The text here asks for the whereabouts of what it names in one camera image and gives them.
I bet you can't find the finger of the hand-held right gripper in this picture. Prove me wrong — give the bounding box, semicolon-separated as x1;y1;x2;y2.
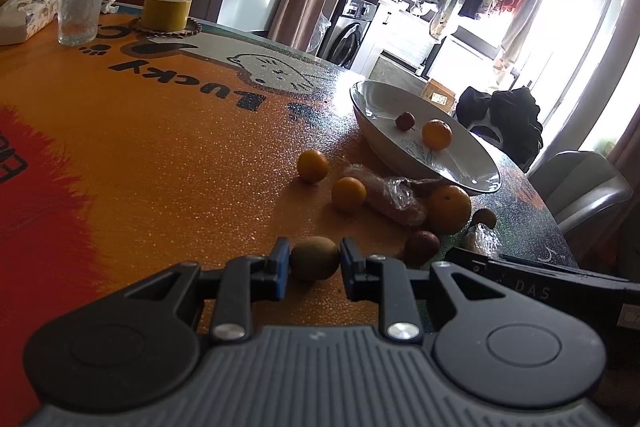
445;247;506;280

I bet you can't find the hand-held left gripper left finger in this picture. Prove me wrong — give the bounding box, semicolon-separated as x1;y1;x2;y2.
117;237;292;340

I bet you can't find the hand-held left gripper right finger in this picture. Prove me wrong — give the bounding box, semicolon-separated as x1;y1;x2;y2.
340;237;508;342

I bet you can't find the clear plastic wrap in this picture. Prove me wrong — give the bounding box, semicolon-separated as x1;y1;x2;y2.
462;224;501;260

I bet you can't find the brown kiwi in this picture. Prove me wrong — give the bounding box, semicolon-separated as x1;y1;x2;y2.
290;237;341;283

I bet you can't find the small brown fruit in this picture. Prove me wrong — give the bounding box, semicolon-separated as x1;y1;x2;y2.
471;208;497;230

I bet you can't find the dark red round fruit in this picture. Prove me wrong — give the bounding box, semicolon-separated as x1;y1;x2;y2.
403;230;441;266

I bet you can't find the large orange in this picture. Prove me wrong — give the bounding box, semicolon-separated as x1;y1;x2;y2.
426;184;472;235

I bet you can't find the plastic sweet potato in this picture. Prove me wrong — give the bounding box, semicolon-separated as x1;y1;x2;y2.
345;162;431;228

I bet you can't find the small yellow orange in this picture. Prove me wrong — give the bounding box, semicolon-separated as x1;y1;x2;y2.
297;149;330;184

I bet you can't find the white ceramic bowl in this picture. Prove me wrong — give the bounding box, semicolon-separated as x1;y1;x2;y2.
349;79;502;194

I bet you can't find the grey chair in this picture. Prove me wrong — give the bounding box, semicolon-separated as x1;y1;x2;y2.
527;150;633;253

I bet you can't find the medium orange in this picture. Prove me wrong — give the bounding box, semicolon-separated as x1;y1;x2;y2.
421;119;453;152

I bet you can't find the pile of black clothes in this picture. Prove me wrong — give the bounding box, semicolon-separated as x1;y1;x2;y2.
456;86;544;172

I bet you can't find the cardboard box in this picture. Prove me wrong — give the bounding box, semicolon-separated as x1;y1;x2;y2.
420;78;457;108

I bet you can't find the grey storage box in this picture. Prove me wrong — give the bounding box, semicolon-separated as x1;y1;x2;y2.
367;52;426;80

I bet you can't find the clear plastic bag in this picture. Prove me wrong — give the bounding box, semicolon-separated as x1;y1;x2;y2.
306;14;332;54

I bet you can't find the silver washing machine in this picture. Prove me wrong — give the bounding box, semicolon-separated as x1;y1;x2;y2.
317;0;381;68

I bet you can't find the beaded coaster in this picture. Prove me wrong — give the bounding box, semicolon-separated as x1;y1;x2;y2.
129;16;203;40

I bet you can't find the yellow tape roll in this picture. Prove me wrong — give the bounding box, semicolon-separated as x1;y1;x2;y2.
142;0;193;32

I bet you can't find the patterned tissue box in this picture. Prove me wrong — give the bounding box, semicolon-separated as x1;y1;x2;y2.
0;0;60;46

